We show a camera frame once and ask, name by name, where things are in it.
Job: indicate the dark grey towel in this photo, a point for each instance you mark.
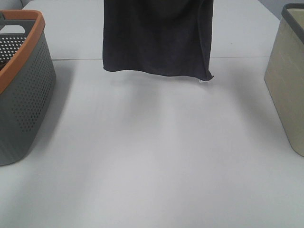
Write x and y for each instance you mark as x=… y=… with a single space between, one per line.
x=161 y=37

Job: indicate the grey perforated basket orange rim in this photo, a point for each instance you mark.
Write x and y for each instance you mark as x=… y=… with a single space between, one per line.
x=27 y=81

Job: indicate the beige basket grey rim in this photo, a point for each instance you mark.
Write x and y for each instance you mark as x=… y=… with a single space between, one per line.
x=284 y=75

